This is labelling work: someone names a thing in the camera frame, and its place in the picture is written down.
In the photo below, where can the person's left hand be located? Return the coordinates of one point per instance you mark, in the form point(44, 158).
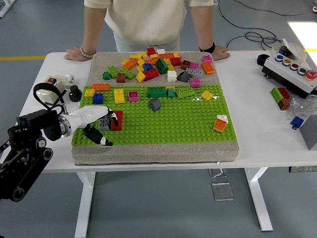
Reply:
point(220, 53)

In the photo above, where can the person's right hand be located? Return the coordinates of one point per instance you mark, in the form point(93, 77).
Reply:
point(74, 54)

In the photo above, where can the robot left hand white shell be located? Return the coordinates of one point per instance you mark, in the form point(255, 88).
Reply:
point(89, 115)

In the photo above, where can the grey eight-stud brick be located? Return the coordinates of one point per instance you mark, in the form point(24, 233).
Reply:
point(104, 125)
point(194, 72)

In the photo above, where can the green studded baseplate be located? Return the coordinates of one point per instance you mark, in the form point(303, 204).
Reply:
point(185, 124)

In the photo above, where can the person's right forearm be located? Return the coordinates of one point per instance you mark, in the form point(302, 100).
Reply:
point(94, 27)

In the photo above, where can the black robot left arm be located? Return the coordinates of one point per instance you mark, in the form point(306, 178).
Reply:
point(32, 121)

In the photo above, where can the person's left forearm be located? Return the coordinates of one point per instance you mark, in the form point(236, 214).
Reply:
point(201, 24)

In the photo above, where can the magenta four-stud brick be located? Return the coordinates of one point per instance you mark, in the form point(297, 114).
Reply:
point(133, 96)
point(207, 58)
point(195, 82)

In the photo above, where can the blue four-stud brick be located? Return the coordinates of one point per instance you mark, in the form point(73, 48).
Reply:
point(97, 98)
point(147, 66)
point(297, 122)

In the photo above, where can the orange eight-stud brick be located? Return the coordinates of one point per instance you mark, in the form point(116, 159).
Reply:
point(130, 64)
point(166, 55)
point(208, 68)
point(101, 87)

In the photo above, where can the yellow four-stud brick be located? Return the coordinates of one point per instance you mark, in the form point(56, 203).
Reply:
point(89, 93)
point(207, 95)

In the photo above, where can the pink four-stud brick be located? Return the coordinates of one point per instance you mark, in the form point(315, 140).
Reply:
point(194, 65)

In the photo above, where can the green two-stud brick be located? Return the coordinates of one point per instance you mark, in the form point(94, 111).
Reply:
point(106, 76)

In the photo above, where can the pink building brick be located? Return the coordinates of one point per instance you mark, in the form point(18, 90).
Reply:
point(147, 58)
point(180, 54)

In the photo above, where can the lime green eight-stud brick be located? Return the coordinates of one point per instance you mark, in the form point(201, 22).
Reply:
point(128, 74)
point(114, 71)
point(275, 95)

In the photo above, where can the yellow building brick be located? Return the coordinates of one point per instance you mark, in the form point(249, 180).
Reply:
point(171, 87)
point(176, 54)
point(140, 68)
point(154, 56)
point(133, 56)
point(171, 66)
point(140, 62)
point(142, 55)

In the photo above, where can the dark grey sloped brick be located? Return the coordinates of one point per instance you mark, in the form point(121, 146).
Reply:
point(183, 77)
point(154, 104)

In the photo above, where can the lime green flat plate brick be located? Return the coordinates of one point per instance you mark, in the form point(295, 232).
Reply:
point(185, 93)

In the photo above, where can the white four-stud brick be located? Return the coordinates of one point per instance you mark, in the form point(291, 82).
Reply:
point(222, 118)
point(172, 76)

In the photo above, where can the white building brick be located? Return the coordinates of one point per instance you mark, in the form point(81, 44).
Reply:
point(161, 51)

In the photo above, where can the dark green eight-stud brick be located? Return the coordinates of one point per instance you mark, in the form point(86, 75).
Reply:
point(162, 65)
point(156, 92)

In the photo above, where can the teal green building brick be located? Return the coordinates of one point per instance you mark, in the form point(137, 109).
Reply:
point(171, 93)

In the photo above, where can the orange building brick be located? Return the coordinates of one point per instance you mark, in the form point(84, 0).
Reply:
point(153, 61)

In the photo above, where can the red four-stud brick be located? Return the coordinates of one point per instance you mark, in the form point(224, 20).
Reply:
point(151, 51)

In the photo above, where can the orange four-stud brick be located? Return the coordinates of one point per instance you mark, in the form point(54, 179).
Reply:
point(220, 125)

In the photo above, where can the red building brick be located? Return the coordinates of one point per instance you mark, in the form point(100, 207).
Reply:
point(284, 93)

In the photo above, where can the black wristband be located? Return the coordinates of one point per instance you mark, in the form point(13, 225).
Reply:
point(207, 47)

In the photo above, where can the black gear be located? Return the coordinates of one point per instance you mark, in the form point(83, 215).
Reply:
point(75, 93)

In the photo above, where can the white bulb-shaped part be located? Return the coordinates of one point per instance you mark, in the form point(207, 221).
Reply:
point(69, 79)

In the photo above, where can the white push-button control box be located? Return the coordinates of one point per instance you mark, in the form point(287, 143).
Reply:
point(284, 74)

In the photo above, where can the grey-brown cushion mat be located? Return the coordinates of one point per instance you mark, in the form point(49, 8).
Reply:
point(153, 153)

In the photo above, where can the round translucent lidded container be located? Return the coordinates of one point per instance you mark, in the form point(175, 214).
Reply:
point(296, 49)

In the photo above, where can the person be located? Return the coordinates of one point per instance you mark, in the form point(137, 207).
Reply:
point(144, 19)

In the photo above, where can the white table leg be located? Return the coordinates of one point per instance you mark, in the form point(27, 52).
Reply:
point(84, 210)
point(257, 198)

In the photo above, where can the clear plastic bag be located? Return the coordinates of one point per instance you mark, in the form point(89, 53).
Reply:
point(301, 105)

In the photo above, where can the clear floor socket cover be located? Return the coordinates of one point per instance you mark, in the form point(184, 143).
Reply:
point(218, 172)
point(223, 192)

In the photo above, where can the grey box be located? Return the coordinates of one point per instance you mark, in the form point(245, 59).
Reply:
point(310, 134)

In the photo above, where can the under-table control panel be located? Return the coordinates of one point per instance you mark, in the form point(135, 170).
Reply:
point(303, 169)

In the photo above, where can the cream switch box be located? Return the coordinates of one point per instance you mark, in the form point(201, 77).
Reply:
point(53, 80)

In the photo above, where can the white furniture frame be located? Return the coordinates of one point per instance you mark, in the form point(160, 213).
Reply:
point(5, 7)

